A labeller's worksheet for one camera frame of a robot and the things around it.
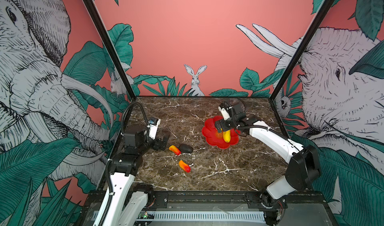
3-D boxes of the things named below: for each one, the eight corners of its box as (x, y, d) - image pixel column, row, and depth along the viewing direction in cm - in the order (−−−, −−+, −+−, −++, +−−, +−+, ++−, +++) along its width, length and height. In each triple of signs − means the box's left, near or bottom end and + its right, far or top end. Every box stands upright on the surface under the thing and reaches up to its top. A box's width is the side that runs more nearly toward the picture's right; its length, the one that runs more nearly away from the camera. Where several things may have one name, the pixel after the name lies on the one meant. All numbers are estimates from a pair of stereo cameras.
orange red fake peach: (178, 165, 88) (177, 163, 85) (181, 161, 89) (180, 159, 87) (188, 174, 84) (188, 172, 82) (191, 169, 86) (191, 167, 83)
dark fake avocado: (179, 153, 92) (178, 150, 89) (180, 146, 95) (179, 143, 92) (193, 153, 92) (193, 150, 89) (193, 147, 95) (193, 143, 92)
